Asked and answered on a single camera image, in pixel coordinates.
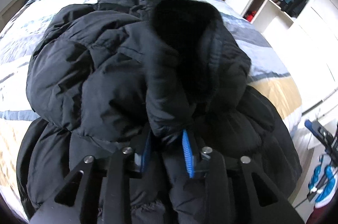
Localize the red item in wardrobe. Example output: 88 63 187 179
244 10 257 23

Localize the striped duvet on bed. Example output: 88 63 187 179
1 0 292 204

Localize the black puffer coat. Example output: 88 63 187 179
17 0 302 223

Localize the right hand blue white glove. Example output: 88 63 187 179
308 154 337 209

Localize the white wardrobe with shelves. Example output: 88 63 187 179
225 0 337 113

